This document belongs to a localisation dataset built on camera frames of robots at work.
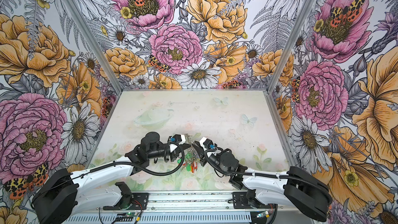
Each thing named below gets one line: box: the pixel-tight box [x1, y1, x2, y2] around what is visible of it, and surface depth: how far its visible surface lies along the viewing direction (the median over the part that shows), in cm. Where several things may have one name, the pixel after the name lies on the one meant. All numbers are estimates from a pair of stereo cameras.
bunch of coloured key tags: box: [177, 151, 201, 174], surface depth 87 cm
